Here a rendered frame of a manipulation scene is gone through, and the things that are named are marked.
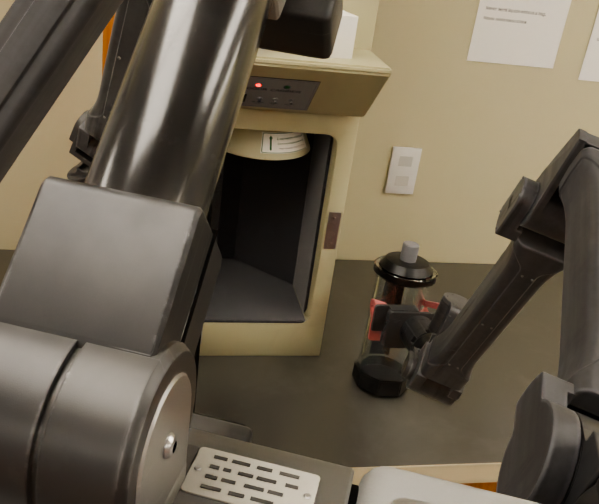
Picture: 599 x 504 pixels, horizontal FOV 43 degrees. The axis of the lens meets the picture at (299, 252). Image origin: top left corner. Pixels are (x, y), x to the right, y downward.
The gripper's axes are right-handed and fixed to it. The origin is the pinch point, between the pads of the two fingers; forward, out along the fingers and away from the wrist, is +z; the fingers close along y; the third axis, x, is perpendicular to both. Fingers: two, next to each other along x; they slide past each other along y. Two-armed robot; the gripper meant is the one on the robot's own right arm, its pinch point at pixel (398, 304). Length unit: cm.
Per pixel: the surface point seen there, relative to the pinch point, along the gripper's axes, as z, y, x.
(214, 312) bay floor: 11.4, 29.8, 8.4
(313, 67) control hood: -5.7, 22.2, -39.4
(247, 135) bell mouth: 10.0, 27.7, -25.0
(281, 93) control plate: -0.5, 25.2, -34.3
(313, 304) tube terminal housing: 8.4, 12.6, 4.6
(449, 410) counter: -7.6, -10.1, 16.5
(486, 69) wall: 49, -31, -34
